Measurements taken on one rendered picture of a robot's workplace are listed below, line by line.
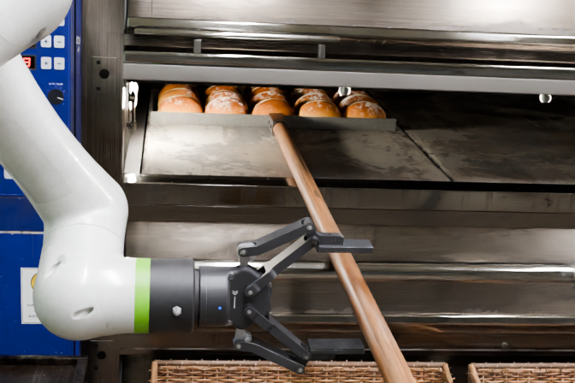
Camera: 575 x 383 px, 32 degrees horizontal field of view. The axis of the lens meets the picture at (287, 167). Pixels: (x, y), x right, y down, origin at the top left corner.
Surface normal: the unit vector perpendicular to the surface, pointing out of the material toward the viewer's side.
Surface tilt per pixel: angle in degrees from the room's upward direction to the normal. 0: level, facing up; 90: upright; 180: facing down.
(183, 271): 26
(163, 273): 34
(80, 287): 60
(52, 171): 108
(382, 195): 90
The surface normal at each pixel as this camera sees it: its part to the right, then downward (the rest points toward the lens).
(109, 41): 0.11, 0.26
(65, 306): -0.07, 0.15
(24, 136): 0.53, 0.58
